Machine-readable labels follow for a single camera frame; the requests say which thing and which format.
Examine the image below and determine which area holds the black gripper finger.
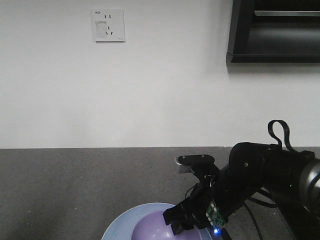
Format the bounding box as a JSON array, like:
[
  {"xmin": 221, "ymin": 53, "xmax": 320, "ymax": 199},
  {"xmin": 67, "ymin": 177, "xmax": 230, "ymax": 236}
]
[{"xmin": 171, "ymin": 222, "xmax": 184, "ymax": 236}]

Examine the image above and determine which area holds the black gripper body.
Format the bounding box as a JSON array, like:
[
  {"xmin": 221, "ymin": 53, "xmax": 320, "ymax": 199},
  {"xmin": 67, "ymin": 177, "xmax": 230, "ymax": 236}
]
[{"xmin": 163, "ymin": 175, "xmax": 244, "ymax": 231}]

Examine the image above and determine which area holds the purple plastic bowl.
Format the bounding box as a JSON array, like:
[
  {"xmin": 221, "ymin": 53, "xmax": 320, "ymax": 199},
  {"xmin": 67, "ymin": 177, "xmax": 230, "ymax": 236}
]
[{"xmin": 131, "ymin": 210, "xmax": 204, "ymax": 240}]

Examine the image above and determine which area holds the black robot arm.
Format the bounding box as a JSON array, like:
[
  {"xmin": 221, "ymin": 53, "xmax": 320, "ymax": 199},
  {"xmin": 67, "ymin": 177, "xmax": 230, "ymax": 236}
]
[{"xmin": 163, "ymin": 142, "xmax": 320, "ymax": 240}]

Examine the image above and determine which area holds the light blue plastic plate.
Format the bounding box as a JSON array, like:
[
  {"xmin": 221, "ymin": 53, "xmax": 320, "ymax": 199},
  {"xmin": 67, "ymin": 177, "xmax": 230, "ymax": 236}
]
[{"xmin": 101, "ymin": 202, "xmax": 174, "ymax": 240}]

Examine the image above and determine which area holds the black gas stove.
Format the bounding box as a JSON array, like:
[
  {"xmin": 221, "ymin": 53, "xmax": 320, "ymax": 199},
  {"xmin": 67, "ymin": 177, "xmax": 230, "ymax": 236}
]
[{"xmin": 275, "ymin": 201, "xmax": 320, "ymax": 240}]

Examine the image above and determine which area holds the black range hood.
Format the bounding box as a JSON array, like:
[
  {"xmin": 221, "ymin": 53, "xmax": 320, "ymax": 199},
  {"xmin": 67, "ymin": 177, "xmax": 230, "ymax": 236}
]
[{"xmin": 226, "ymin": 0, "xmax": 320, "ymax": 64}]

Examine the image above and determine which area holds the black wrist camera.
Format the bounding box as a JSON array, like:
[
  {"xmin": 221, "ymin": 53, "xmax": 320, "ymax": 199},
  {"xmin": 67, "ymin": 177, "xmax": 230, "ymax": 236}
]
[{"xmin": 175, "ymin": 154, "xmax": 215, "ymax": 176}]

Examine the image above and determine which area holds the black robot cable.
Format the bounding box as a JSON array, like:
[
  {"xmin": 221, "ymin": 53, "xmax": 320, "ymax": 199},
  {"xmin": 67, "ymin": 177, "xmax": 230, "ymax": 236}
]
[{"xmin": 267, "ymin": 119, "xmax": 296, "ymax": 152}]

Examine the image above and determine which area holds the white wall socket right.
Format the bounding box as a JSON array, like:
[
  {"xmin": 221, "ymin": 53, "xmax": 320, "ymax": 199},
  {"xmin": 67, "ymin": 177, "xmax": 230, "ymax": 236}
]
[{"xmin": 90, "ymin": 8, "xmax": 126, "ymax": 43}]

